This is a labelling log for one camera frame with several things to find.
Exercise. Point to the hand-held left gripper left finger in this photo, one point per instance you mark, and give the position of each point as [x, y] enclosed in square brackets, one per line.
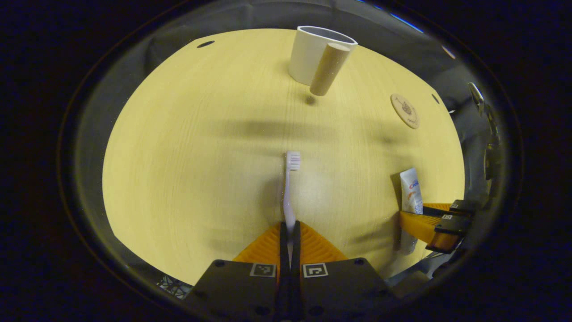
[237, 286]

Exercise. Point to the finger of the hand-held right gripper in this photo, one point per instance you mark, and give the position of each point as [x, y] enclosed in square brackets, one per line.
[462, 207]
[449, 228]

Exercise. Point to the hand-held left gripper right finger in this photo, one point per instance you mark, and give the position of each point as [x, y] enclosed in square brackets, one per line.
[344, 286]

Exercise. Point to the white toothpaste tube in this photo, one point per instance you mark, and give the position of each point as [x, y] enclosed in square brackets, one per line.
[411, 192]

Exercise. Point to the round cork coaster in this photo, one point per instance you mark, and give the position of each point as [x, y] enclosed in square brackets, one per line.
[405, 111]

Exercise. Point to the white toothbrush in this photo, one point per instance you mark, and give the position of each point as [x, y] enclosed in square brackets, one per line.
[287, 192]

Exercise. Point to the white cup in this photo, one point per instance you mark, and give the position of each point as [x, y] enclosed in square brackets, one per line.
[308, 58]

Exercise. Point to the light wooden desktop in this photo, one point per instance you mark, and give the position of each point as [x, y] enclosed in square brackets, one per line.
[201, 156]

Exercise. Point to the grey mesh object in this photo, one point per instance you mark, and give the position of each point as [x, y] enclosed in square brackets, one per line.
[174, 287]

